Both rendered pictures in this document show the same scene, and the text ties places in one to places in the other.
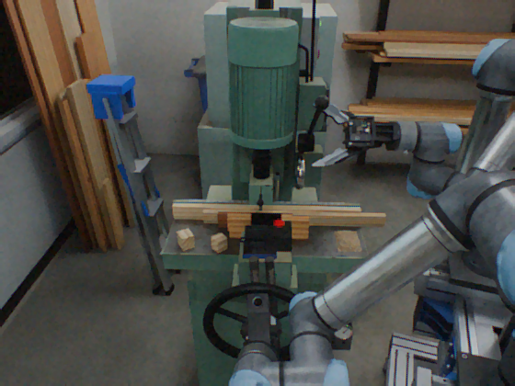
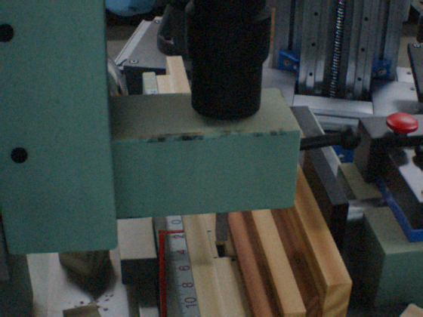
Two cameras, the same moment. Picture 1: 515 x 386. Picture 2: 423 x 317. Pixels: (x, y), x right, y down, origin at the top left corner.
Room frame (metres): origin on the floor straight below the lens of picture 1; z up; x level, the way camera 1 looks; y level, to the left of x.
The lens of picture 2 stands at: (1.19, 0.45, 1.32)
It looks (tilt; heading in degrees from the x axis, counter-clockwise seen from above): 32 degrees down; 260
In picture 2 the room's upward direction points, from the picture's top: 1 degrees clockwise
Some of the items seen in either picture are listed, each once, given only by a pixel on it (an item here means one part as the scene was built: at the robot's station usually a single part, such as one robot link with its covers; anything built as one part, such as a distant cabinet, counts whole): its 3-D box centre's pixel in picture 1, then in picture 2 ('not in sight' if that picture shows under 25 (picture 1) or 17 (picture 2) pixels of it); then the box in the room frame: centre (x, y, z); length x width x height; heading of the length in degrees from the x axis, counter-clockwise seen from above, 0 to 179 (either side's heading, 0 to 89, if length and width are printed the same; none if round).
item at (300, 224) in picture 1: (268, 227); (297, 226); (1.02, -0.03, 0.94); 0.24 x 0.02 x 0.07; 89
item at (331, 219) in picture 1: (293, 218); (203, 195); (1.09, -0.11, 0.92); 0.58 x 0.02 x 0.04; 89
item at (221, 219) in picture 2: not in sight; (221, 213); (1.09, -0.01, 0.97); 0.01 x 0.01 x 0.05; 89
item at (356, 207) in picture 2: (266, 232); (353, 213); (0.97, -0.02, 0.95); 0.09 x 0.07 x 0.09; 89
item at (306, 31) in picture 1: (307, 40); not in sight; (1.41, -0.16, 1.40); 0.10 x 0.06 x 0.16; 179
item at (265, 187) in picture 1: (261, 186); (198, 158); (1.11, -0.01, 1.03); 0.14 x 0.07 x 0.09; 179
